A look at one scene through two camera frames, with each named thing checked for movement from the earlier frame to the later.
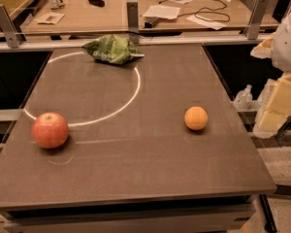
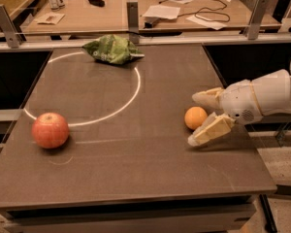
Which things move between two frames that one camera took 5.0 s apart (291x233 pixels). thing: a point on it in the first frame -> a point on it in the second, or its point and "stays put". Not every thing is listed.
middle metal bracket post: (133, 20) stays put
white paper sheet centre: (162, 11) stays put
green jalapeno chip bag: (113, 49) stays put
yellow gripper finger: (264, 49) -> (210, 98)
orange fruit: (196, 117) stays put
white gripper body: (288, 46) -> (240, 101)
